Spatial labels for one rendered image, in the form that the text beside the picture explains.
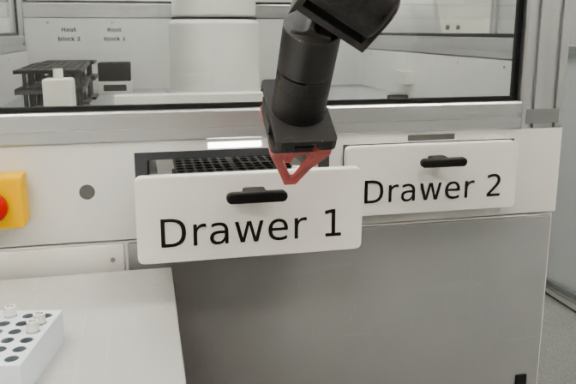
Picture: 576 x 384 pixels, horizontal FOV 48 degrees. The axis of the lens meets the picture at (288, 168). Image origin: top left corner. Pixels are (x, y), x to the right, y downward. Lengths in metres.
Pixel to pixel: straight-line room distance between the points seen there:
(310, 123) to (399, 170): 0.37
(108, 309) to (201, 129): 0.29
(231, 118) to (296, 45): 0.36
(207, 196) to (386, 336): 0.46
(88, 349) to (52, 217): 0.28
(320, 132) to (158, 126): 0.35
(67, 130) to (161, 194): 0.22
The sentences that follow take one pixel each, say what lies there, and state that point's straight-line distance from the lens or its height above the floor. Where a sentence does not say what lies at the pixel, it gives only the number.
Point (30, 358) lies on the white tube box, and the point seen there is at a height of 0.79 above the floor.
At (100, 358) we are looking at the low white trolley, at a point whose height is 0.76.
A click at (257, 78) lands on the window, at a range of 0.98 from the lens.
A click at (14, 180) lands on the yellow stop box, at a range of 0.94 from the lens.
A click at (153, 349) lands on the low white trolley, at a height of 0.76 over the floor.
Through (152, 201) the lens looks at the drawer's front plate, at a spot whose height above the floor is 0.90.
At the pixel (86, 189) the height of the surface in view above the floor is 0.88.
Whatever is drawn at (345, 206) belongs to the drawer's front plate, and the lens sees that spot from 0.85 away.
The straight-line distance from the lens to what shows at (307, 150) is 0.68.
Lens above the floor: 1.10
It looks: 12 degrees down
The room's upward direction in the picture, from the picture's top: straight up
